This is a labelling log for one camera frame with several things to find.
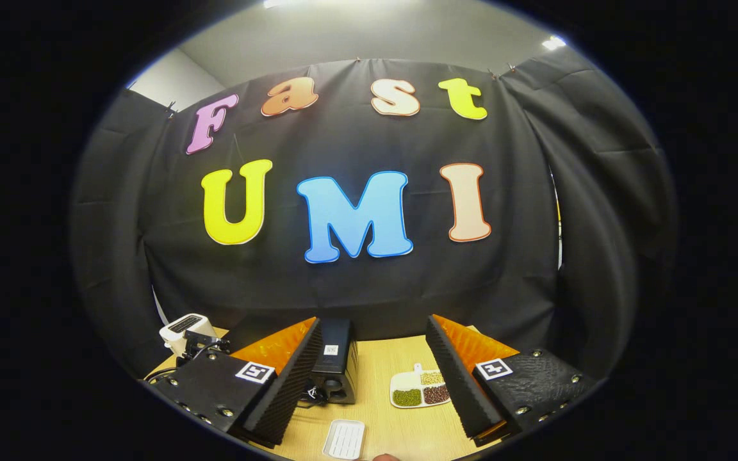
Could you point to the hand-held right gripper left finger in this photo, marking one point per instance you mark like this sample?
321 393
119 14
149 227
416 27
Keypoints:
292 384

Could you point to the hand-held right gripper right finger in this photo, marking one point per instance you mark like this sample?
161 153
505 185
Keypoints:
459 384

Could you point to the black electric oven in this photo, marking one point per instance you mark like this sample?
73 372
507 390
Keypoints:
337 365

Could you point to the white divided plate with beans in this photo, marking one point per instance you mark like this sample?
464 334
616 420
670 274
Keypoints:
407 384

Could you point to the white ribbed tray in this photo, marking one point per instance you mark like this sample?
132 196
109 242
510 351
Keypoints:
343 440

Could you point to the black backdrop cloth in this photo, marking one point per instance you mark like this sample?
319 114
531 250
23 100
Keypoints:
343 301

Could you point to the white toaster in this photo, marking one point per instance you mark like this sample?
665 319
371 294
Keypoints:
180 328

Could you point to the small ceiling light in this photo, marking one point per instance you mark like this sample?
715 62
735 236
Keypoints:
553 43

